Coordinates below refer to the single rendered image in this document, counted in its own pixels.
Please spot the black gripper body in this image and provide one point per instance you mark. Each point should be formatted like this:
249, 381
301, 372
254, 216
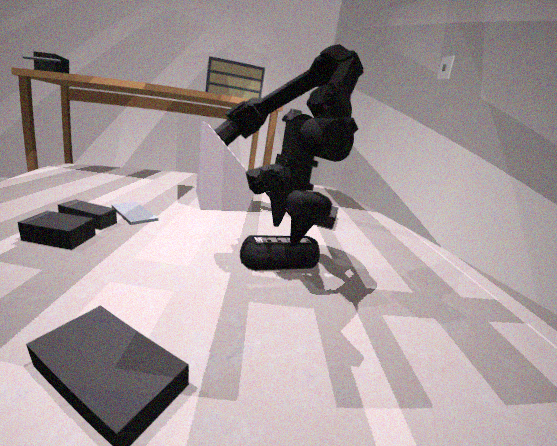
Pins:
300, 201

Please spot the dark grey controller unit with green rocker switches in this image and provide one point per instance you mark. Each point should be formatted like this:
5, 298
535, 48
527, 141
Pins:
271, 252

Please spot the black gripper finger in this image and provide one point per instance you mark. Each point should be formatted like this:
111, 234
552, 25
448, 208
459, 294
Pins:
278, 204
300, 225

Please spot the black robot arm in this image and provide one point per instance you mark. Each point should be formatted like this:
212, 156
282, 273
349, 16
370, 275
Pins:
329, 135

